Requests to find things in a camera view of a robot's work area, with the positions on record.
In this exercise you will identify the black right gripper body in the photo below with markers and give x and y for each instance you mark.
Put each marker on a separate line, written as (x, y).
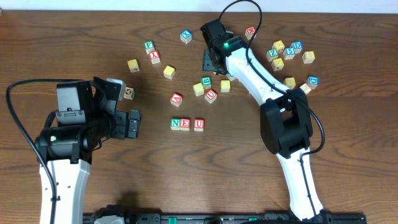
(209, 62)

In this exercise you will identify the yellow brush side wooden block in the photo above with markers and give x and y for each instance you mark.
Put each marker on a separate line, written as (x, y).
(277, 64)

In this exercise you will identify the blue D wooden block upper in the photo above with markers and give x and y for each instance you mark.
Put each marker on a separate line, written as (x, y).
(297, 46)

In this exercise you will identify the red A wooden block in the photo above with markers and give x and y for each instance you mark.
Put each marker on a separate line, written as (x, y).
(176, 99)

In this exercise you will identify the soccer ball J wooden block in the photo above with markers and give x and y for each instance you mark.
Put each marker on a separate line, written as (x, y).
(129, 93)

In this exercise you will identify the plain top 3 wooden block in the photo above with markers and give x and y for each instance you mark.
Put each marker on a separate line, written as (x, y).
(305, 88)

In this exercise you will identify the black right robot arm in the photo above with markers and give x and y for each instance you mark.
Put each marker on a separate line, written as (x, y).
(285, 121)

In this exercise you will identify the yellow 8 wooden block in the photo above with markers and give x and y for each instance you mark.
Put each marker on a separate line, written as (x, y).
(308, 57)

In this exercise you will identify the blue d wooden block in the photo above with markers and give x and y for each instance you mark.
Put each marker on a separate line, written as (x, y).
(312, 82)
(297, 46)

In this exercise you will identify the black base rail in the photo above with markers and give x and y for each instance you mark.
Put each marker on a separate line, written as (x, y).
(116, 214)

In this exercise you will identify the blue 5 wooden block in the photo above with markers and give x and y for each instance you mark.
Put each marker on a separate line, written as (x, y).
(288, 53)

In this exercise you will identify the yellow S wooden block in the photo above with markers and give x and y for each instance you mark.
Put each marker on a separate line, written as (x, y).
(290, 82)

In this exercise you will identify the red Y wooden block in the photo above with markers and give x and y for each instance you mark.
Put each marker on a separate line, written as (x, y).
(154, 57)

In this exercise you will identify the blue D wooden block lower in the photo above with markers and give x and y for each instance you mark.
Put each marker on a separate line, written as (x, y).
(312, 82)

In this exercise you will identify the green Z wooden block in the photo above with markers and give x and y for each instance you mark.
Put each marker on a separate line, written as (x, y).
(271, 55)

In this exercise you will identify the green B wooden block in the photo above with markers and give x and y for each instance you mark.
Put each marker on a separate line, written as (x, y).
(206, 82)

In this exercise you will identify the green F wooden block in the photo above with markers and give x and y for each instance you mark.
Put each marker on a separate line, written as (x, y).
(149, 46)

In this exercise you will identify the green N wooden block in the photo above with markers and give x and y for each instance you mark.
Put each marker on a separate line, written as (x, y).
(175, 124)

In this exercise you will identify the yellow acorn wooden block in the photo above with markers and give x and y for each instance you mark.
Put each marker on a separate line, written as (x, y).
(133, 65)

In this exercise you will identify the blue L wooden block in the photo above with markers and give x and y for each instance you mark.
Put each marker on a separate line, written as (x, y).
(230, 77)

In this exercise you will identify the yellow O wooden block left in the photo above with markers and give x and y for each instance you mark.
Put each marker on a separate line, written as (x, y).
(169, 72)

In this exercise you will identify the red u wooden block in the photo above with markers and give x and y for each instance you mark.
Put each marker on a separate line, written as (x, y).
(199, 124)
(211, 96)

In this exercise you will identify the blue X wooden block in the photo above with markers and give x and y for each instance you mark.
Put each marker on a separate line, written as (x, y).
(186, 36)

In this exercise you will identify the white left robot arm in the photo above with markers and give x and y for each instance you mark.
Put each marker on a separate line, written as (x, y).
(67, 153)

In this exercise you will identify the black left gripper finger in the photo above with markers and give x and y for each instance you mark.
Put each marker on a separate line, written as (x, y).
(102, 99)
(134, 124)

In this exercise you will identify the red E wooden block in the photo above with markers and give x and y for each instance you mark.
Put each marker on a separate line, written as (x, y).
(184, 124)

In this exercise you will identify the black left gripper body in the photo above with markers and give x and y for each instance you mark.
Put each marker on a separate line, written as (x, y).
(125, 125)

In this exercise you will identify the yellow soccer side wooden block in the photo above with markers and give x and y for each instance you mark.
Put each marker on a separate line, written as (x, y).
(278, 46)

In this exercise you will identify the red top far wooden block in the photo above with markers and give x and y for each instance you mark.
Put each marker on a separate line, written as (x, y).
(250, 32)

